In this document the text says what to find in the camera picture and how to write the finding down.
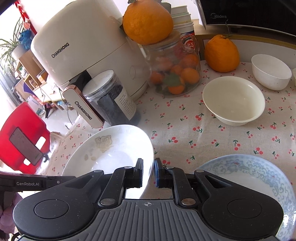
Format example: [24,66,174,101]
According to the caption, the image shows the white Changhong appliance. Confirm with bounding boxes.
[31,1,149,128]

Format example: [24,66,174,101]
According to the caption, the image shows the small cream flared bowl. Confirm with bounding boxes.
[292,68,296,86]

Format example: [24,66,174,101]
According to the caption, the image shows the cherry print tablecloth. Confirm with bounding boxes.
[41,60,296,200]

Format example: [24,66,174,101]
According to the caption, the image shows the white plate with faint print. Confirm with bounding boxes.
[62,125,154,199]

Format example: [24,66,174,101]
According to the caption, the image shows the blue patterned plate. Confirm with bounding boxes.
[198,154,295,240]

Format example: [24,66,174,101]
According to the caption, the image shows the red stool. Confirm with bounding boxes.
[1,102,50,174]

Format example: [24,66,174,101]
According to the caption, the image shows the green potted plant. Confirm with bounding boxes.
[1,17,25,70]

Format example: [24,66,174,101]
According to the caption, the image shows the black microwave oven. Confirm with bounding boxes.
[196,0,295,36]

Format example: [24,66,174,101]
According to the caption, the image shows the stack of white paper cups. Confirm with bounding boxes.
[171,6,195,35]

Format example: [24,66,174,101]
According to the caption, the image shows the glass jar with small oranges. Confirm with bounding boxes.
[143,31,201,96]

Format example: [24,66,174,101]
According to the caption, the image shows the large orange on jar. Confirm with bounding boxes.
[122,1,174,45]

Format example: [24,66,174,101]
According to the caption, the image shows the clear jar with dark contents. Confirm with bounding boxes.
[82,69,140,126]

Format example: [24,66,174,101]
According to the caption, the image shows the white speckled round bowl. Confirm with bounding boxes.
[251,54,292,90]

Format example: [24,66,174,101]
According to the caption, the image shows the phone on stool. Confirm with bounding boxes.
[9,127,43,166]

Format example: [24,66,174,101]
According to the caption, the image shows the wooden shelf unit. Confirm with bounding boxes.
[16,50,62,104]

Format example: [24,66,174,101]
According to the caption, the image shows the large orange on table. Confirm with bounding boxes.
[204,35,240,73]

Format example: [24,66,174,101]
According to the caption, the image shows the cream bowl with foot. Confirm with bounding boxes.
[202,76,265,126]

